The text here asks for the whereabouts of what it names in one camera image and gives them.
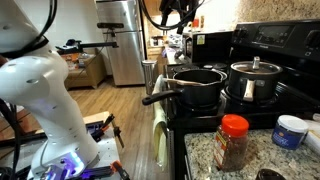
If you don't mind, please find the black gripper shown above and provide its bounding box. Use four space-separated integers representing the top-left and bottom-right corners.
159 0 200 34

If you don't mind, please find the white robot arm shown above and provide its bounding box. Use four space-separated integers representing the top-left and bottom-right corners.
0 0 98 180

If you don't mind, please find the red lid spice jar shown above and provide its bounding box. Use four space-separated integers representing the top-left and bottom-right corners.
213 114 249 172

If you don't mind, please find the blue jar with white lid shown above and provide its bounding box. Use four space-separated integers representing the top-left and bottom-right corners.
271 115 309 150

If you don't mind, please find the black microwave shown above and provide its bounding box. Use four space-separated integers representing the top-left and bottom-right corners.
183 31 232 63

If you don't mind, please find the steel trash can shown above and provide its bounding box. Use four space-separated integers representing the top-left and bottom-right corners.
142 60 157 95

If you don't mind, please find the stainless steel refrigerator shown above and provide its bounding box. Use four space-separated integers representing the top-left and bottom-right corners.
95 0 145 86

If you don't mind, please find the black stove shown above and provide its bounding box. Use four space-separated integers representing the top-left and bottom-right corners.
165 19 320 180

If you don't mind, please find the yellow dish towel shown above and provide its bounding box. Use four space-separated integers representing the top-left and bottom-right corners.
151 73 168 168

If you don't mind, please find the black saucepan with long handle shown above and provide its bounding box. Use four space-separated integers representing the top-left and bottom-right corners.
142 69 227 107

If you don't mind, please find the black camera on stand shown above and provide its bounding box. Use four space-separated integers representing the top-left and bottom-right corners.
97 22 124 37

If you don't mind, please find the orange handled clamp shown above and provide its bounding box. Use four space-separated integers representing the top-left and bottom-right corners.
92 114 130 180

